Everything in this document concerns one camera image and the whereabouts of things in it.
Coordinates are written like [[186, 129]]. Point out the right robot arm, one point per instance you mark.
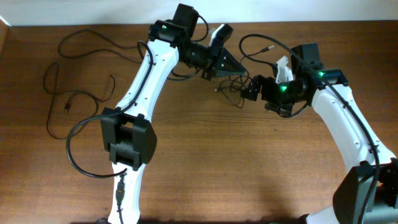
[[368, 193]]

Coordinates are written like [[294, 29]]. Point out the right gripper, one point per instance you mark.
[[255, 83]]

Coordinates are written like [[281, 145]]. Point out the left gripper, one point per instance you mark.
[[216, 52]]

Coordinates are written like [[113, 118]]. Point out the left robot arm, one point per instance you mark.
[[127, 131]]

